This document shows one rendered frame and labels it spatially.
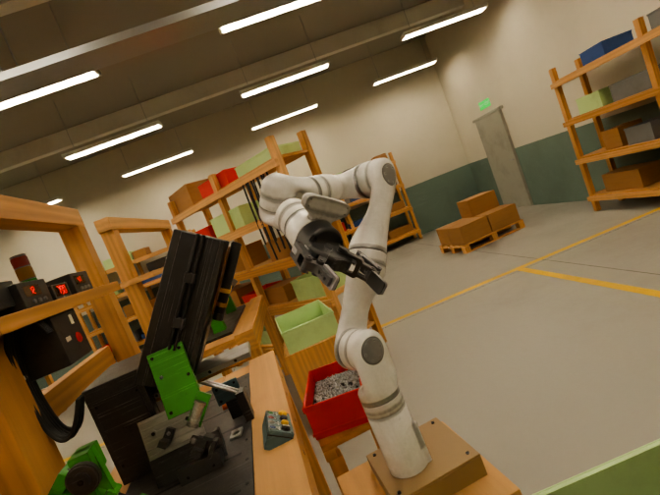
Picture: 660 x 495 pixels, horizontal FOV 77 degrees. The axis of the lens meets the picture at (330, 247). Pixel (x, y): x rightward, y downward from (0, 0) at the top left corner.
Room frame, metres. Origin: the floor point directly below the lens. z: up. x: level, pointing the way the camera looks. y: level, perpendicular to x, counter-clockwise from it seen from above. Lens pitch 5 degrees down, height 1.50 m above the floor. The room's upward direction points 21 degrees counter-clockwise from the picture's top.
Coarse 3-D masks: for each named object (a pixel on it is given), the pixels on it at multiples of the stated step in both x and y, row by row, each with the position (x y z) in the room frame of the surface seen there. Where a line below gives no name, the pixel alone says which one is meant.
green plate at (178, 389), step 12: (180, 348) 1.31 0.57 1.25; (156, 360) 1.29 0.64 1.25; (168, 360) 1.30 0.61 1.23; (180, 360) 1.30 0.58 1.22; (156, 372) 1.28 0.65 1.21; (168, 372) 1.29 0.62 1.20; (180, 372) 1.29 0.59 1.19; (192, 372) 1.29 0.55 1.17; (156, 384) 1.27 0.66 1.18; (168, 384) 1.28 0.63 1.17; (180, 384) 1.28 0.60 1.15; (192, 384) 1.28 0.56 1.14; (168, 396) 1.26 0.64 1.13; (180, 396) 1.27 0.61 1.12; (192, 396) 1.27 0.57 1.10; (168, 408) 1.25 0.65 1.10; (180, 408) 1.26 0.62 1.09
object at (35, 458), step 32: (96, 256) 2.04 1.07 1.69; (0, 352) 1.07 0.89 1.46; (128, 352) 1.97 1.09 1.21; (0, 384) 1.01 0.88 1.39; (0, 416) 0.98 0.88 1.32; (32, 416) 1.07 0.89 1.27; (0, 448) 0.97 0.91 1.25; (32, 448) 1.02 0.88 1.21; (0, 480) 0.97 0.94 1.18; (32, 480) 0.98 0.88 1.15
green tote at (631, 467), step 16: (640, 448) 0.62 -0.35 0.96; (656, 448) 0.61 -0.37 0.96; (608, 464) 0.61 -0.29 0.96; (624, 464) 0.61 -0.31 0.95; (640, 464) 0.61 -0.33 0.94; (656, 464) 0.61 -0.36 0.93; (576, 480) 0.60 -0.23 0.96; (592, 480) 0.60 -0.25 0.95; (608, 480) 0.60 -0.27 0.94; (624, 480) 0.61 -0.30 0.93; (640, 480) 0.61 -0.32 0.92; (656, 480) 0.61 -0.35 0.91
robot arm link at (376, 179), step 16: (384, 160) 1.01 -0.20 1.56; (368, 176) 1.00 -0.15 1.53; (384, 176) 1.00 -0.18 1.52; (368, 192) 1.03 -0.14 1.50; (384, 192) 0.99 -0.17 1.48; (368, 208) 0.97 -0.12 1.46; (384, 208) 0.98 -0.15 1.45; (368, 224) 0.96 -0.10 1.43; (384, 224) 0.97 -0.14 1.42; (352, 240) 0.97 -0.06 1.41; (368, 240) 0.94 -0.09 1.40; (384, 240) 0.96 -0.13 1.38
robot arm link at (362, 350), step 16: (352, 336) 0.87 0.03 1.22; (368, 336) 0.86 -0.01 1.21; (352, 352) 0.85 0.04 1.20; (368, 352) 0.85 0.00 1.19; (384, 352) 0.87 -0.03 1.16; (352, 368) 0.87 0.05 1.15; (368, 368) 0.84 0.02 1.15; (384, 368) 0.86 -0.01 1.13; (368, 384) 0.84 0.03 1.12; (384, 384) 0.85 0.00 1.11; (368, 400) 0.85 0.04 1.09; (384, 400) 0.84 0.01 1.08
